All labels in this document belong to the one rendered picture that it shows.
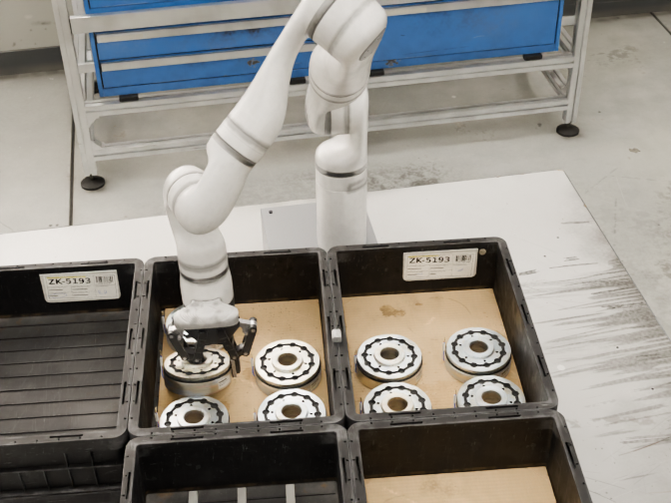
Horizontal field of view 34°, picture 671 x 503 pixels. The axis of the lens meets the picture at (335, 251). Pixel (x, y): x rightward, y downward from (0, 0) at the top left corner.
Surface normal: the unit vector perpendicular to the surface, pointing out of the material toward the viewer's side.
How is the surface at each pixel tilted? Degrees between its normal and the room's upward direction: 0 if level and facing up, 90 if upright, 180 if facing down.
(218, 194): 72
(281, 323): 0
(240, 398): 0
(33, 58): 90
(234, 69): 90
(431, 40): 90
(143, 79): 90
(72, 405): 0
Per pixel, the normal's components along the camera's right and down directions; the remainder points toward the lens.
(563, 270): -0.02, -0.79
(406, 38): 0.18, 0.60
